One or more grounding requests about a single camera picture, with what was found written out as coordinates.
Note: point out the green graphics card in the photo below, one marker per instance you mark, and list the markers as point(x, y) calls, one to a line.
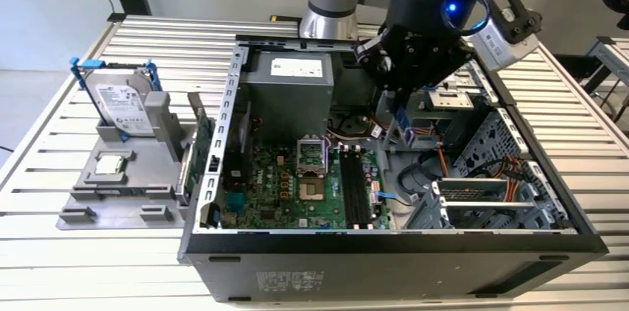
point(198, 149)

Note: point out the round black speaker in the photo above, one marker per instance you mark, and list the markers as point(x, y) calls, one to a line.
point(350, 127)

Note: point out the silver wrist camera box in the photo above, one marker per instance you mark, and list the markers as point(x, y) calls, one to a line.
point(501, 49)

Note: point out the silver drive tray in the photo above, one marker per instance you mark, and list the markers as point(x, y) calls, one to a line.
point(449, 100)

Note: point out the silver CPU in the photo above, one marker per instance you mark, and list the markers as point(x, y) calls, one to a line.
point(109, 164)

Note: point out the hard disk in blue carrier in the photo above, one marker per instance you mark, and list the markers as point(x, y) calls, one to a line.
point(120, 104)

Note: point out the grey metal disk bay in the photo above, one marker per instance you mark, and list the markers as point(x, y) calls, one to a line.
point(472, 187)

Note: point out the black RAM slot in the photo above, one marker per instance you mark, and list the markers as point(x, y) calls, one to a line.
point(346, 185)
point(352, 185)
point(360, 185)

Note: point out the grey parts rack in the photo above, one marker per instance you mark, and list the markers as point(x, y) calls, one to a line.
point(142, 163)

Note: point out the grey power supply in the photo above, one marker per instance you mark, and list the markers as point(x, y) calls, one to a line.
point(285, 104)

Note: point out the teal plastic connector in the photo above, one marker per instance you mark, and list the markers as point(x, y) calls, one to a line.
point(236, 203)

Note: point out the metal slat side table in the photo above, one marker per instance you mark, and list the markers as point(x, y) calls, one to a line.
point(614, 56)

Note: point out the blue plastic connector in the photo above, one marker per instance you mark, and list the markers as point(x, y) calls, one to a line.
point(214, 215)

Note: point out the green motherboard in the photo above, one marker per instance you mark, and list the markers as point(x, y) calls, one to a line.
point(274, 196)

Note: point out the grey metal drive cage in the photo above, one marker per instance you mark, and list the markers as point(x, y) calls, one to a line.
point(386, 123)

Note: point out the CPU socket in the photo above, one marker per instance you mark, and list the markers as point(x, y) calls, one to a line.
point(313, 189)

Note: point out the black PC case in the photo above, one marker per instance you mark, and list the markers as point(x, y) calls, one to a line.
point(344, 274)

